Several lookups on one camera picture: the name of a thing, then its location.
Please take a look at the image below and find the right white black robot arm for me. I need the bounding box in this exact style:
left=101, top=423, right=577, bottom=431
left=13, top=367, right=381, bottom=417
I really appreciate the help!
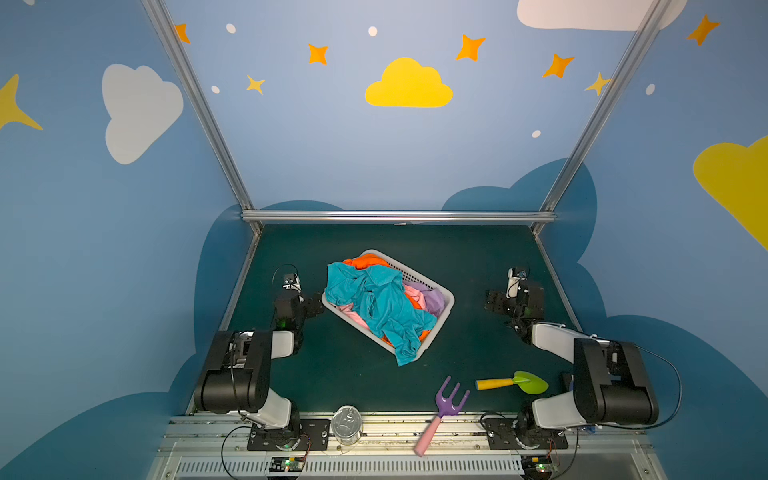
left=476, top=280, right=684, bottom=449

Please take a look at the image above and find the lilac t shirt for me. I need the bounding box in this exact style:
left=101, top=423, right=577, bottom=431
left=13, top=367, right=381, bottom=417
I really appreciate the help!
left=412, top=283, right=445, bottom=317

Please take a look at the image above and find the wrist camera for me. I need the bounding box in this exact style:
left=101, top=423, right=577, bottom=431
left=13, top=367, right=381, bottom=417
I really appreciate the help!
left=505, top=267, right=528, bottom=299
left=282, top=273, right=302, bottom=292

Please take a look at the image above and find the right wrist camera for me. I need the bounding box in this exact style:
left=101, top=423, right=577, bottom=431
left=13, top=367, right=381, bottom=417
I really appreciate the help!
left=505, top=267, right=528, bottom=299

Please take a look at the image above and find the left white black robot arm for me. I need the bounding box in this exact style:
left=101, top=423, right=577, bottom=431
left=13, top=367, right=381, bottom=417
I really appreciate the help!
left=194, top=290, right=324, bottom=451

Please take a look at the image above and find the right green circuit board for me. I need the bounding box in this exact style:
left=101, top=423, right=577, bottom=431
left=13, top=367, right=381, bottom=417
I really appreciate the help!
left=521, top=456, right=554, bottom=480

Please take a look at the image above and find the pink t shirt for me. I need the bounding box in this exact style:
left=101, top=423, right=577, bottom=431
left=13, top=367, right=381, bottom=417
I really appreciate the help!
left=338, top=285, right=426, bottom=330

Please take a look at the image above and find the green circuit board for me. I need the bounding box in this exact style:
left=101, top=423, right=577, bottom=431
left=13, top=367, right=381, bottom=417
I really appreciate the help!
left=521, top=456, right=554, bottom=480
left=269, top=457, right=306, bottom=474

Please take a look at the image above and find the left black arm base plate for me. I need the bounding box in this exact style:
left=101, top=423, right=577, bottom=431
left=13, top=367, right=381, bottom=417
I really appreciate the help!
left=246, top=418, right=330, bottom=452

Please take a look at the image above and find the green yellow toy trowel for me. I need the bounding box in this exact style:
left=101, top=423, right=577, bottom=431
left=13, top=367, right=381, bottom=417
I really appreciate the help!
left=475, top=371, right=549, bottom=395

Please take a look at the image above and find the aluminium frame post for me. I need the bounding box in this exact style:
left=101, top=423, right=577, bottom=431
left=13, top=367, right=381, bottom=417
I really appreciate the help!
left=142, top=0, right=254, bottom=214
left=531, top=0, right=673, bottom=238

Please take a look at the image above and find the right aluminium frame post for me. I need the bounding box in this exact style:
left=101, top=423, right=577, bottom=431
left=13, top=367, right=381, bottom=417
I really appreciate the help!
left=531, top=0, right=673, bottom=238

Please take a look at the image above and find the white plastic laundry basket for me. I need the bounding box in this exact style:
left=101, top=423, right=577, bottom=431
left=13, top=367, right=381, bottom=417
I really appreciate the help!
left=322, top=249, right=455, bottom=366

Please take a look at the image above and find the silver tin can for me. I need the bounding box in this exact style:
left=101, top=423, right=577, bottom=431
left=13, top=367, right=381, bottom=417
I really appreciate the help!
left=330, top=405, right=363, bottom=446

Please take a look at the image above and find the purple pink toy rake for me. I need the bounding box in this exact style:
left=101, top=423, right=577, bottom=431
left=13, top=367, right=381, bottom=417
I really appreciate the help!
left=413, top=376, right=470, bottom=457

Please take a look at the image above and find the left green circuit board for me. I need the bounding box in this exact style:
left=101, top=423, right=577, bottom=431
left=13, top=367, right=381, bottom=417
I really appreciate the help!
left=269, top=457, right=306, bottom=474

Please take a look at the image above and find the left aluminium frame post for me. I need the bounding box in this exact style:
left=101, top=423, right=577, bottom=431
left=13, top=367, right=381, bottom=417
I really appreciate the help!
left=142, top=0, right=254, bottom=214

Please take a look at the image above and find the horizontal aluminium frame bar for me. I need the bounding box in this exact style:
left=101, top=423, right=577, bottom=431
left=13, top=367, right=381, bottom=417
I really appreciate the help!
left=241, top=209, right=556, bottom=224

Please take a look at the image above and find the orange t shirt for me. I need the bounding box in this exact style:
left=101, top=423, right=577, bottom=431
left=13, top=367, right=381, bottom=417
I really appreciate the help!
left=343, top=253, right=391, bottom=270

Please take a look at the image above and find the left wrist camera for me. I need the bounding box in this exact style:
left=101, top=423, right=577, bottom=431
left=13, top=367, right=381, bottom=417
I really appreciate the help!
left=282, top=273, right=302, bottom=292

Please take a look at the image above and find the front aluminium rail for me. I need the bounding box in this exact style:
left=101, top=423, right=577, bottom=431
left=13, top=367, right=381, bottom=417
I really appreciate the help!
left=147, top=412, right=666, bottom=479

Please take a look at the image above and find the teal printed t shirt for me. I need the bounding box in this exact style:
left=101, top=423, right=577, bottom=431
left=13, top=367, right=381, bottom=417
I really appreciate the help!
left=325, top=262, right=437, bottom=366

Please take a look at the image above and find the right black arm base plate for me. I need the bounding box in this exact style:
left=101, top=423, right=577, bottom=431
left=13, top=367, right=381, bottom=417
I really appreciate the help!
left=479, top=416, right=569, bottom=450

